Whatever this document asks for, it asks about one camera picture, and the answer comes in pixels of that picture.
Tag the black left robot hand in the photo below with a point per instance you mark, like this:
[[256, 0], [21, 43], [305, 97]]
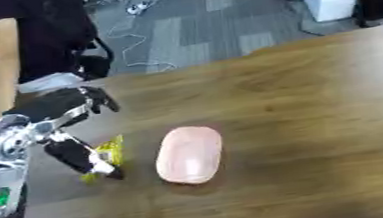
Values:
[[54, 105]]

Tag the pink oval soap bar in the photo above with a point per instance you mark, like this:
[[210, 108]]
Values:
[[189, 154]]

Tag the person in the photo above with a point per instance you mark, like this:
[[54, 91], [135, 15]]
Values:
[[18, 40]]

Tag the white power strip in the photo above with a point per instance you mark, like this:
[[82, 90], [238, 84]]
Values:
[[138, 7]]

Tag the yellow crinkled wrapper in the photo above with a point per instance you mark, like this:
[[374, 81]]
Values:
[[110, 152]]

